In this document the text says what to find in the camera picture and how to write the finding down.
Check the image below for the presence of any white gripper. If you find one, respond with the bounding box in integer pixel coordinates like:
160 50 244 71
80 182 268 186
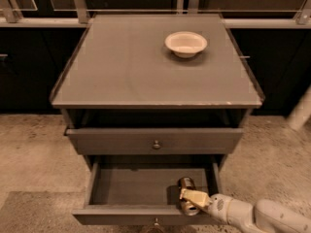
180 189 233 224

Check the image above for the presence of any orange soda can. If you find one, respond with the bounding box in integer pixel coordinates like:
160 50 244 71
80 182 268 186
178 177 199 216

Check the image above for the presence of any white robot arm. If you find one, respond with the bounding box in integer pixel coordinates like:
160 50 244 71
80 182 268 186
184 92 311 233

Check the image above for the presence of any round middle drawer knob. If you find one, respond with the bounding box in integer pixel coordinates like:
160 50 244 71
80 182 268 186
153 218 160 227

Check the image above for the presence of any round drawer knob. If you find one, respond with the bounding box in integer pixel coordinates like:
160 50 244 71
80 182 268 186
153 218 160 227
153 140 161 150

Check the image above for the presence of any round top drawer knob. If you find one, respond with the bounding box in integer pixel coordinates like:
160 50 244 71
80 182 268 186
153 140 161 150

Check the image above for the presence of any open grey middle drawer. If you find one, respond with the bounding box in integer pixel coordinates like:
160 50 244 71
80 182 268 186
72 155 222 225

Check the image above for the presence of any grey drawer cabinet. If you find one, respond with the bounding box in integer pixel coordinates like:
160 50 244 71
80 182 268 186
49 13 266 173

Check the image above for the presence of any grey top drawer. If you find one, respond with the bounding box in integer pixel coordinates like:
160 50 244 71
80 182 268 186
67 128 243 155

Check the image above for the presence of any white paper bowl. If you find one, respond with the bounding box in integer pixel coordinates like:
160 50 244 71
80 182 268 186
164 31 208 58

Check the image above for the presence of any metal window railing frame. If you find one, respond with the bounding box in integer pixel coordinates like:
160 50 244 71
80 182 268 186
1 0 311 29

